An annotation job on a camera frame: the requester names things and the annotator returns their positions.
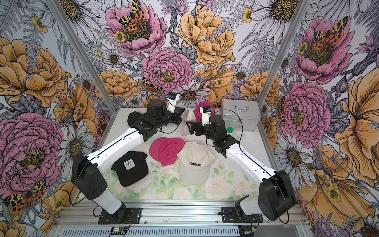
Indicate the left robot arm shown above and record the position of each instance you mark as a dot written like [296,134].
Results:
[88,170]

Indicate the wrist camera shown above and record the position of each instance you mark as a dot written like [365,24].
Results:
[206,112]
[171,101]

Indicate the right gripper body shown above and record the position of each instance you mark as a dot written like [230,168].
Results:
[205,130]

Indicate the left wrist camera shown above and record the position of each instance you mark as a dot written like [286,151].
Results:
[171,101]

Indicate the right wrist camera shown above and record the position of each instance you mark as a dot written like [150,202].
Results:
[206,112]

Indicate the pink cap back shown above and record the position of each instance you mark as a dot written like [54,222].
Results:
[197,111]

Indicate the plain white cap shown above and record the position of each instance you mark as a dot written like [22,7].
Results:
[185,130]

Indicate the white Colorado cap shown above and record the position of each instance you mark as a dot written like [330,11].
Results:
[195,162]

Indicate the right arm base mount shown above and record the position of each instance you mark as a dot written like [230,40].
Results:
[236,214]

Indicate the black cap with white logo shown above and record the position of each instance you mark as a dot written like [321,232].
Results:
[131,168]

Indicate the black cap back left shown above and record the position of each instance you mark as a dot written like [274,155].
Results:
[135,119]

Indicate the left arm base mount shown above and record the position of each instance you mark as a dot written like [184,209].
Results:
[125,215]

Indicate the pink cap front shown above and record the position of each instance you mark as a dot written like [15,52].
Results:
[165,150]

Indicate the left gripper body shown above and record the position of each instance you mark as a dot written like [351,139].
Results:
[168,116]

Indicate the floral table mat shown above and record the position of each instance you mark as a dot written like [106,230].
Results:
[226,181]

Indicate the silver first aid case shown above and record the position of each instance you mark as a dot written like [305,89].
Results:
[240,114]

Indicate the pink cap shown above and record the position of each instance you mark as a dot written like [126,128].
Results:
[197,111]
[165,150]

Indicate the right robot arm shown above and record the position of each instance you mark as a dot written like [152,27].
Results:
[276,195]

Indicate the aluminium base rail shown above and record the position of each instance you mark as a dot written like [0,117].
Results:
[176,218]

